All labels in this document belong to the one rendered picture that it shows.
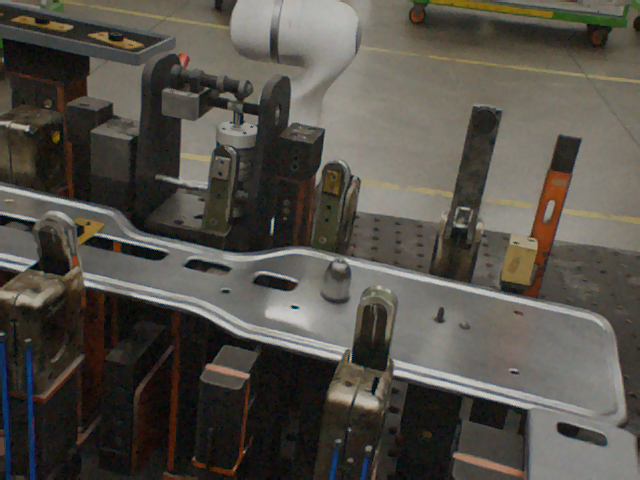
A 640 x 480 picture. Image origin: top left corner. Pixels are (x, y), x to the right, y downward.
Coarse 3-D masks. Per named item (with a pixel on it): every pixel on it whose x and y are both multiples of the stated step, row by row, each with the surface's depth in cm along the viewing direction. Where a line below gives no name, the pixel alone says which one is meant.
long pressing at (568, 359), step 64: (0, 192) 111; (0, 256) 97; (128, 256) 100; (192, 256) 102; (256, 256) 103; (320, 256) 105; (256, 320) 90; (320, 320) 92; (448, 320) 95; (512, 320) 97; (576, 320) 99; (448, 384) 84; (512, 384) 85; (576, 384) 87
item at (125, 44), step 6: (90, 36) 126; (96, 36) 126; (102, 36) 127; (108, 36) 126; (114, 36) 125; (120, 36) 126; (108, 42) 125; (114, 42) 125; (120, 42) 125; (126, 42) 126; (132, 42) 126; (126, 48) 123; (132, 48) 124
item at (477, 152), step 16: (480, 112) 96; (496, 112) 98; (480, 128) 97; (496, 128) 99; (464, 144) 100; (480, 144) 101; (464, 160) 101; (480, 160) 101; (464, 176) 102; (480, 176) 101; (464, 192) 103; (480, 192) 101; (448, 224) 103
